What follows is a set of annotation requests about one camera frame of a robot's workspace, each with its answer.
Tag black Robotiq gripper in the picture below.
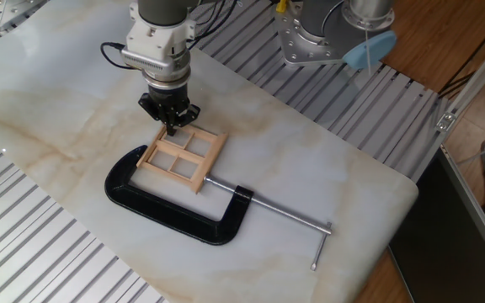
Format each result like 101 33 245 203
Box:
137 82 202 137

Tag small wooden sliding window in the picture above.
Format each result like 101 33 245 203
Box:
136 121 229 194

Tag black C-clamp with steel screw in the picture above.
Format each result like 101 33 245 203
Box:
104 145 333 272

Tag marble pattern board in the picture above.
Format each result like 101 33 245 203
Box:
0 0 419 303

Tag black flat panel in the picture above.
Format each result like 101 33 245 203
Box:
387 146 485 303

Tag aluminium table edge bar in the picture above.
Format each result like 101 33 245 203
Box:
439 145 485 291

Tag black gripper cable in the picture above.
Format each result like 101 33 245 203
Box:
99 0 243 71

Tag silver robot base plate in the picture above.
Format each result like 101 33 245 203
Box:
274 2 353 67

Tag black floor cables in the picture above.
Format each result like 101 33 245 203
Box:
438 8 485 96

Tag aluminium post with corner bracket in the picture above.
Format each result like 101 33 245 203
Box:
434 25 485 134

